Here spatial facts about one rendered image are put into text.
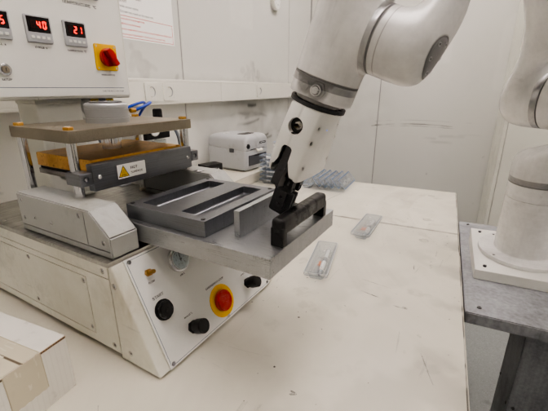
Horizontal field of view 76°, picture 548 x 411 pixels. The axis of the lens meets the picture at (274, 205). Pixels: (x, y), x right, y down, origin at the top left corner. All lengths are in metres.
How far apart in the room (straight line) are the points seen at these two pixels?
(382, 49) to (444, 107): 2.58
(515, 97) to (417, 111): 2.09
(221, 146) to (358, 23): 1.37
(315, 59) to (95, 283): 0.46
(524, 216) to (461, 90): 2.08
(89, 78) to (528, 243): 1.06
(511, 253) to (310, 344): 0.57
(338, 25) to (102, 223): 0.42
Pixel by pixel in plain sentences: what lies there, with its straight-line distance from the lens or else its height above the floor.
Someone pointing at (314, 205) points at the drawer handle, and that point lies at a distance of 0.54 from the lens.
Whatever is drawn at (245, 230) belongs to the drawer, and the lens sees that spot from 0.51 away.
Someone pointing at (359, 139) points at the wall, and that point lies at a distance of 3.07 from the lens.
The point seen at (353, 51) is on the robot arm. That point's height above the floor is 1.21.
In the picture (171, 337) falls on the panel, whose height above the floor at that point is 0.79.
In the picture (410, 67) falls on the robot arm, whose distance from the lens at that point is 0.41.
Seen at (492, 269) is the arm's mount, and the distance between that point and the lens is 0.97.
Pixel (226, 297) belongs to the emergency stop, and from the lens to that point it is 0.69.
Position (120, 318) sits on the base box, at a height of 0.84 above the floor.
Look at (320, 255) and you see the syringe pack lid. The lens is 0.90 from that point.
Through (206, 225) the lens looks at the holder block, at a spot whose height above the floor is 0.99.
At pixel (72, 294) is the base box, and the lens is 0.71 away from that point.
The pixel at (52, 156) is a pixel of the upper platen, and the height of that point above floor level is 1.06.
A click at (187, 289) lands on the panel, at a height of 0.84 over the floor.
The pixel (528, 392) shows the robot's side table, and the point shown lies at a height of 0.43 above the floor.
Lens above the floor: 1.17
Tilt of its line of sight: 18 degrees down
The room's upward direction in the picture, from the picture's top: straight up
